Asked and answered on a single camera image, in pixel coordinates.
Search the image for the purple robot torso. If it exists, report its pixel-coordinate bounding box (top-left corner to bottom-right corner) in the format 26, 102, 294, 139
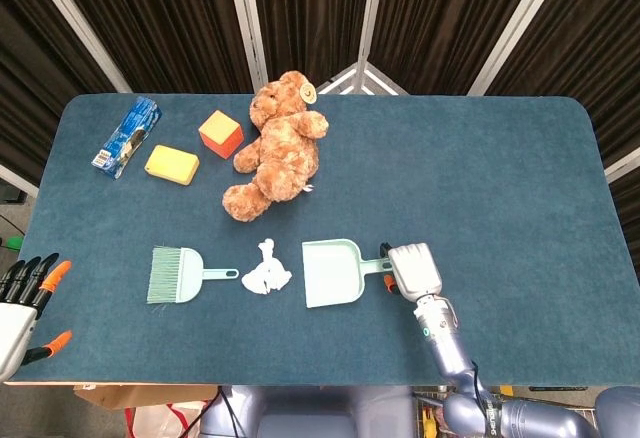
199, 385, 416, 438

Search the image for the brown teddy bear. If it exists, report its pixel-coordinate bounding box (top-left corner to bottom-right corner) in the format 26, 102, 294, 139
221, 70, 330, 223

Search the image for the brown pleated screen panel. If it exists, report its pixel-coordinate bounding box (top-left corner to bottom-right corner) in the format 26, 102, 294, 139
29, 0, 269, 95
469, 0, 640, 239
357, 0, 566, 97
224, 0, 391, 95
0, 0, 132, 199

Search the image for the white paper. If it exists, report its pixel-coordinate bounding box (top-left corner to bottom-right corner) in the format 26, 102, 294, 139
241, 237, 294, 296

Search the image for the blue felt table cover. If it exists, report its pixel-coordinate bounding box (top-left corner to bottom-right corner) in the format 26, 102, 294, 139
2, 93, 640, 387

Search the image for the mint green dustpan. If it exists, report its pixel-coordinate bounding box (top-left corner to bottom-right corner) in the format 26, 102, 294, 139
301, 238, 396, 309

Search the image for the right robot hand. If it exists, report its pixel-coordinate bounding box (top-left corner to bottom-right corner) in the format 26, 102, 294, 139
379, 241, 445, 304

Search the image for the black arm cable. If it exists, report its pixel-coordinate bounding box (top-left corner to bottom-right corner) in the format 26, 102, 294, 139
215, 385, 247, 438

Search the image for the red white bag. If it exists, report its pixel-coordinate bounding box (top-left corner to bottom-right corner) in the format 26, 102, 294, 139
124, 400, 212, 438

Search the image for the cardboard box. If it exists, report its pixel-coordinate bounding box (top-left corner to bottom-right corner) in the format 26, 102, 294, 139
74, 384, 219, 412

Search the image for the yellow sponge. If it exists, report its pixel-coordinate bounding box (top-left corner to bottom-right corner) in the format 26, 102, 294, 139
144, 144, 201, 187

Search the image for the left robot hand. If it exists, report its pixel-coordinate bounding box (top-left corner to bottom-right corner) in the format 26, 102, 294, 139
0, 252, 74, 384

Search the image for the blue cookie package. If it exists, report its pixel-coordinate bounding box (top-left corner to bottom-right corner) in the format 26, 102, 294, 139
90, 96, 164, 180

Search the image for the orange yellow cube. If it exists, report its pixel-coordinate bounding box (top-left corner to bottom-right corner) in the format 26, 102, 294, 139
197, 110, 245, 160

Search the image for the mint green hand broom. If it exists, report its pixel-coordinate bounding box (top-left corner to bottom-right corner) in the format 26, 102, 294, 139
146, 245, 241, 305

